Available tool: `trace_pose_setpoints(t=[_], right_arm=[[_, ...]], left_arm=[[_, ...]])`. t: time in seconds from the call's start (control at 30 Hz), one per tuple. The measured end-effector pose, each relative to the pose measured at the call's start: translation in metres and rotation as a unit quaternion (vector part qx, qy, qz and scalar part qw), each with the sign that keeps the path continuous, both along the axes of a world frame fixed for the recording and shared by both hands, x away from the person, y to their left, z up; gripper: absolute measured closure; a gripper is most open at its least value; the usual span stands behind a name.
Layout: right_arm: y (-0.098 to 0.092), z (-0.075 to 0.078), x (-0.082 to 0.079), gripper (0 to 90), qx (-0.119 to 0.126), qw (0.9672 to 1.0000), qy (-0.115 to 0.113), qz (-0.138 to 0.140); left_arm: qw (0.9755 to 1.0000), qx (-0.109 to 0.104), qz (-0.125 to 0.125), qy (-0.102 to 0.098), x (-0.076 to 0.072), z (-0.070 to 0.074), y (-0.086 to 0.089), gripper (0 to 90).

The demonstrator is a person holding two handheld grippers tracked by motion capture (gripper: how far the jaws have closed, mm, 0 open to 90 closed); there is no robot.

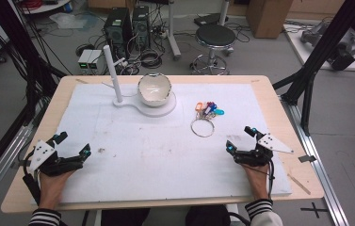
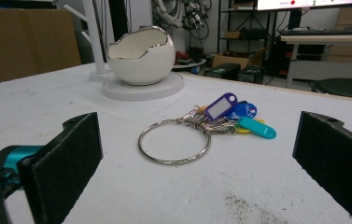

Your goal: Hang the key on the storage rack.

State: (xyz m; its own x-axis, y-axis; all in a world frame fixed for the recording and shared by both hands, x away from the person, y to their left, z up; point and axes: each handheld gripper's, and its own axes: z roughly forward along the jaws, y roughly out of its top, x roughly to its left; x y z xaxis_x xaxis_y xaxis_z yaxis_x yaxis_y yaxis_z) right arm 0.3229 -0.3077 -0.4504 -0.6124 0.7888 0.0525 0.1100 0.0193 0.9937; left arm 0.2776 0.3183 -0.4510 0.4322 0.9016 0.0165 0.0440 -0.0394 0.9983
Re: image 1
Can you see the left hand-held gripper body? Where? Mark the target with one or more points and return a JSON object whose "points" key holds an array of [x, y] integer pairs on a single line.
{"points": [[59, 164]]}

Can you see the white cloth mat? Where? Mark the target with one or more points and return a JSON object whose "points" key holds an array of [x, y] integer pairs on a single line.
{"points": [[153, 157]]}

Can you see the white board platform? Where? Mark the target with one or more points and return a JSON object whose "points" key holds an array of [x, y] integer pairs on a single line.
{"points": [[303, 53]]}

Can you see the cardboard box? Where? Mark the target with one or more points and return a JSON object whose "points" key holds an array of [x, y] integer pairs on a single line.
{"points": [[267, 17]]}

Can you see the black flat case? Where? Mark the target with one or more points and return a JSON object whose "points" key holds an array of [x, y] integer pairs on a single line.
{"points": [[209, 19]]}

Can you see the white table leg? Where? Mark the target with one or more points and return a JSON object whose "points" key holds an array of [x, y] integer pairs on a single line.
{"points": [[173, 34]]}

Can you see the thin wooden stick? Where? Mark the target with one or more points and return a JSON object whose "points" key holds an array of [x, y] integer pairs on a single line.
{"points": [[299, 184]]}

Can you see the white stand with pole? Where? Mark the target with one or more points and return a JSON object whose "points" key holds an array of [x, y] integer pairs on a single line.
{"points": [[117, 84]]}

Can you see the black metal frame strut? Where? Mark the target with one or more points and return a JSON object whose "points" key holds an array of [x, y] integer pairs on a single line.
{"points": [[319, 50]]}

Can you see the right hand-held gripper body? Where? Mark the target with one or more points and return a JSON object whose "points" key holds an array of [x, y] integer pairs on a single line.
{"points": [[256, 157]]}

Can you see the clear plastic sheet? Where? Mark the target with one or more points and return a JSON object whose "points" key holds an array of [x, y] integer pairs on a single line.
{"points": [[71, 21]]}

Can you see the black tape piece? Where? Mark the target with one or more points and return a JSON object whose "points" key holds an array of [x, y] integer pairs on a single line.
{"points": [[307, 158]]}

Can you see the person's left hand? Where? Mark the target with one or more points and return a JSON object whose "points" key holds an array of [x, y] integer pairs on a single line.
{"points": [[52, 188]]}

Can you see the black round stool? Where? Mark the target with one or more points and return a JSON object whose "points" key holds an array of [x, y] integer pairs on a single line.
{"points": [[215, 36]]}

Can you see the wooden table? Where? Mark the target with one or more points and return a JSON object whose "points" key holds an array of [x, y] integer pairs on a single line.
{"points": [[291, 125]]}

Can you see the white ceramic bowl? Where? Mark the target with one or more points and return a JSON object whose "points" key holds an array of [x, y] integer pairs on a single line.
{"points": [[154, 89]]}

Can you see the person's dark trouser leg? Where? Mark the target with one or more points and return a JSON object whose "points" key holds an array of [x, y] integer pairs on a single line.
{"points": [[208, 216]]}

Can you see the person's right hand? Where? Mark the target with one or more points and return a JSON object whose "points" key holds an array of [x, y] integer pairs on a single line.
{"points": [[256, 182]]}

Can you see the grey machine parts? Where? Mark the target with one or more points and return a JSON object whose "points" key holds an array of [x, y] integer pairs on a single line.
{"points": [[344, 47]]}

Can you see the white power supply box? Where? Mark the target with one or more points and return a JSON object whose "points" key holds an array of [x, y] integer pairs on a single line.
{"points": [[96, 61], [83, 61]]}

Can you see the black computer tower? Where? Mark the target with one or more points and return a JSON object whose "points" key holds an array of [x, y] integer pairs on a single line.
{"points": [[141, 26], [117, 31]]}

